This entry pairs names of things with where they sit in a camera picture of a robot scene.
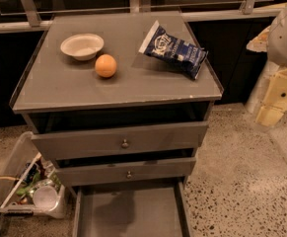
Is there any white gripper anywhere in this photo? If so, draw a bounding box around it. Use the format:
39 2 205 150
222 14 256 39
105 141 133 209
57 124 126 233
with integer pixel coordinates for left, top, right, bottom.
255 68 287 126

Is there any blue chip bag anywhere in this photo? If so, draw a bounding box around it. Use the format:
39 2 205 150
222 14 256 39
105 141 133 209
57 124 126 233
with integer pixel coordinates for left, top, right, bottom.
139 21 207 80

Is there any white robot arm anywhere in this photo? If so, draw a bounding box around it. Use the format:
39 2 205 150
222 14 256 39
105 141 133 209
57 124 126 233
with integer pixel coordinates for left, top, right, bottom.
247 3 287 126

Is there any grey middle drawer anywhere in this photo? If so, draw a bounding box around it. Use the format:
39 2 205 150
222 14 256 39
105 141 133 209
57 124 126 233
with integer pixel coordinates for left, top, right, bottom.
56 157 196 187

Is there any grey drawer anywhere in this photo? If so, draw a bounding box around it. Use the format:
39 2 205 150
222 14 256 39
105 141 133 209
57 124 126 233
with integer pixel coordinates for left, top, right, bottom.
56 157 196 187
72 178 193 237
32 121 208 160

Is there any grey bottom drawer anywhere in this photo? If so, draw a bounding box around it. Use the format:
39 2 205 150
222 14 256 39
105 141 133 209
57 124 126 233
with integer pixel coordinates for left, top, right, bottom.
72 178 193 237

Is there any metal top drawer knob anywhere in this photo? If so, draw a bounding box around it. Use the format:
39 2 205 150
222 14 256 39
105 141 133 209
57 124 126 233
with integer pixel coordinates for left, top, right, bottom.
121 139 129 149

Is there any metal drawer knob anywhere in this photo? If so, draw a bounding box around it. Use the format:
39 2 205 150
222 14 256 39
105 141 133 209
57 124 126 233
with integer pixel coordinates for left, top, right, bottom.
126 171 132 179
121 139 129 149

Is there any grey drawer cabinet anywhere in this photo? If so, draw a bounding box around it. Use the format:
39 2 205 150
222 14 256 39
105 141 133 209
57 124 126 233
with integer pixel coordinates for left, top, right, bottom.
9 11 224 237

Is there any metal middle drawer knob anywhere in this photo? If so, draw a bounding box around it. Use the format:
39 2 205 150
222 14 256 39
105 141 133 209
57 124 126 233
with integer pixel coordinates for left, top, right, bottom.
126 171 132 179

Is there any grey top drawer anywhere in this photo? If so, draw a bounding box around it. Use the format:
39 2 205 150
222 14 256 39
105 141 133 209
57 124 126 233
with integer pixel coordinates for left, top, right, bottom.
32 121 208 160

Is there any orange fruit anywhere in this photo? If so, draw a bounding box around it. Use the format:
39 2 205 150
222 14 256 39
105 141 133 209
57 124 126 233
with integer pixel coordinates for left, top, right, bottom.
95 54 117 78

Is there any metal railing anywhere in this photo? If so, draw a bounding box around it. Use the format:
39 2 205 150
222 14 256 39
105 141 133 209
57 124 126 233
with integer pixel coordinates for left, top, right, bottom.
0 0 287 36

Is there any white paper bowl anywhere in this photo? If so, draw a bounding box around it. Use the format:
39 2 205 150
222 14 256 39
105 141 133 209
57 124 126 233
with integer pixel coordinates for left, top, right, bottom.
60 34 105 61

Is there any white stick in bin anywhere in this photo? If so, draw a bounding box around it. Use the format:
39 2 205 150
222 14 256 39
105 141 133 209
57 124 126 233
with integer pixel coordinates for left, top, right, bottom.
0 152 41 208

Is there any white cup in bin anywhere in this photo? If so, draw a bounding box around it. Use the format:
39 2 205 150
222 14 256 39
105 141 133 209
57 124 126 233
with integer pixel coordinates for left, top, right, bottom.
33 186 57 209

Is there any clear plastic bin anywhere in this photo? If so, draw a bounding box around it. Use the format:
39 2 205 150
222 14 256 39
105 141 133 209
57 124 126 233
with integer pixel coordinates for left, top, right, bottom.
0 132 66 219

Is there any white slanted post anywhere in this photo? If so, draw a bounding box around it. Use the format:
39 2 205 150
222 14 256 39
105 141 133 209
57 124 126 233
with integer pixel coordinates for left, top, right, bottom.
245 60 279 116

